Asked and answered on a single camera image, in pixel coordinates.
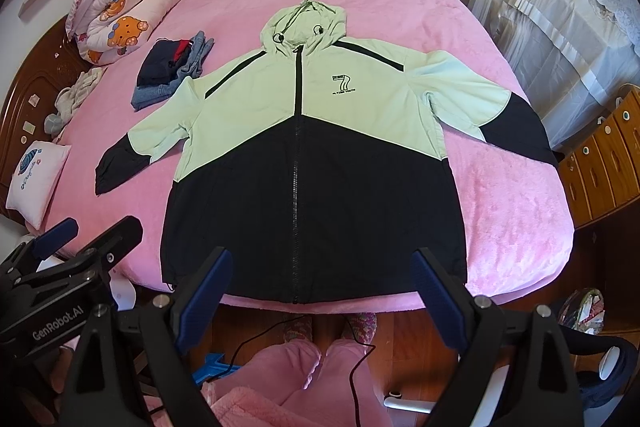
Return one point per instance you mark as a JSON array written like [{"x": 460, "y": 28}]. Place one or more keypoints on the colourful bag on floor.
[{"x": 584, "y": 311}]

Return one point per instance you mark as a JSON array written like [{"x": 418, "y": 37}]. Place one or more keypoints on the wooden drawer cabinet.
[{"x": 601, "y": 175}]

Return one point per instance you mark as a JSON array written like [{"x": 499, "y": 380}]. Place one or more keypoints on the white lace covered furniture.
[{"x": 571, "y": 57}]

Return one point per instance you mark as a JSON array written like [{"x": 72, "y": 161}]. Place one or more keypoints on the white cloth bundle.
[{"x": 70, "y": 99}]

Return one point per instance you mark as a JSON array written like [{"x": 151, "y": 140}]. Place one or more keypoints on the stack of folded dark clothes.
[{"x": 165, "y": 67}]

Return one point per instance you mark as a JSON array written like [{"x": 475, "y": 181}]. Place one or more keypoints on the green and black hooded jacket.
[{"x": 319, "y": 161}]

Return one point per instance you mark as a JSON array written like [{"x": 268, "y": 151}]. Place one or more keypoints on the white plastic chair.
[{"x": 395, "y": 401}]

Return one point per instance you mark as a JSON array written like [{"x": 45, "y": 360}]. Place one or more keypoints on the folded pink bear quilt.
[{"x": 106, "y": 30}]

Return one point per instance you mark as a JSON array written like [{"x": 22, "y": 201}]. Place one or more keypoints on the wooden headboard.
[{"x": 53, "y": 64}]

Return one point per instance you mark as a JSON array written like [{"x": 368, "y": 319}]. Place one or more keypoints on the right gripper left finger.
[{"x": 102, "y": 387}]

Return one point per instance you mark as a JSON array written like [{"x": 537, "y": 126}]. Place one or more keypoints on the pink fuzzy pajama legs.
[{"x": 294, "y": 383}]

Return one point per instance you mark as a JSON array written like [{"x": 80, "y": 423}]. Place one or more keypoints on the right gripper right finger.
[{"x": 541, "y": 387}]

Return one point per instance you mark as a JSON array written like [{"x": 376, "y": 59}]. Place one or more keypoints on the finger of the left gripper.
[
  {"x": 115, "y": 243},
  {"x": 53, "y": 240}
]

